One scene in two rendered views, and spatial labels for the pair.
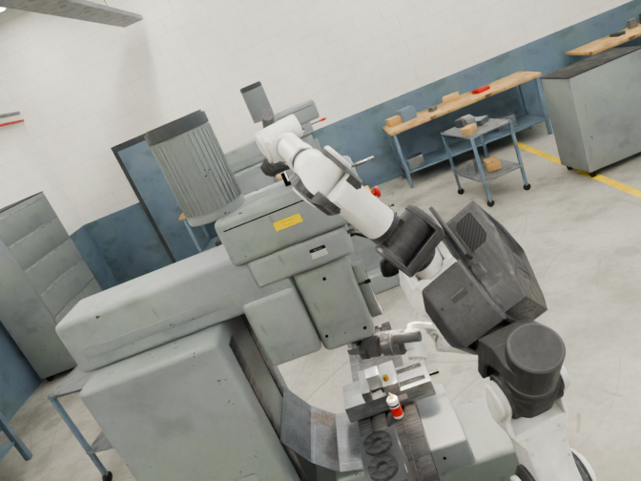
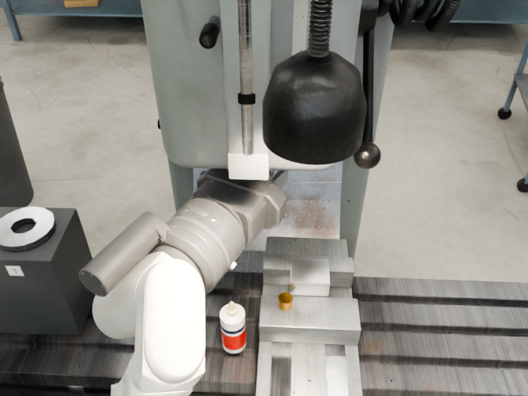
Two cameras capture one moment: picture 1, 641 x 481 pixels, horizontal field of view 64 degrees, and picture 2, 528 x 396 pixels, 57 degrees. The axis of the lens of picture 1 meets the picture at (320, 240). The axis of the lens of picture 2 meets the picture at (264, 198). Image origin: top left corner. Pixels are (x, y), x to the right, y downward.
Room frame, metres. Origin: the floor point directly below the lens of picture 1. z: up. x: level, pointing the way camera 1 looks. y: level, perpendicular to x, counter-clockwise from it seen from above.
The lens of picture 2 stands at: (1.61, -0.49, 1.64)
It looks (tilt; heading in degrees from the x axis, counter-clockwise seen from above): 40 degrees down; 87
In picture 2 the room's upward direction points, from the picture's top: straight up
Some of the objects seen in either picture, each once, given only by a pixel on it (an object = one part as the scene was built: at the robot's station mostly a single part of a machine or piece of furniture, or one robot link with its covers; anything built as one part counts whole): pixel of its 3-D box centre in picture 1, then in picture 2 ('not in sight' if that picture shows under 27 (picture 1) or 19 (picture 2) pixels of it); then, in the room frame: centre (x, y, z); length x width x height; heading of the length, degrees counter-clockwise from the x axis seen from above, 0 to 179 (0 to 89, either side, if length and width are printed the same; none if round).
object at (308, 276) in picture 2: (374, 377); (309, 283); (1.71, 0.02, 1.03); 0.06 x 0.05 x 0.06; 173
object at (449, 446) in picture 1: (398, 439); not in sight; (1.63, 0.03, 0.78); 0.50 x 0.35 x 0.12; 84
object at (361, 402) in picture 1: (385, 386); (307, 319); (1.71, -0.01, 0.98); 0.35 x 0.15 x 0.11; 83
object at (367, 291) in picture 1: (366, 288); (247, 74); (1.62, -0.08, 1.45); 0.04 x 0.04 x 0.21; 84
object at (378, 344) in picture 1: (380, 345); (221, 221); (1.59, -0.05, 1.24); 0.13 x 0.12 x 0.10; 149
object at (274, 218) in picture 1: (293, 208); not in sight; (1.64, 0.04, 1.81); 0.47 x 0.26 x 0.16; 84
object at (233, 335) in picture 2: (394, 404); (232, 324); (1.59, -0.01, 0.98); 0.04 x 0.04 x 0.11
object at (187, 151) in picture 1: (196, 168); not in sight; (1.66, 0.27, 2.05); 0.20 x 0.20 x 0.32
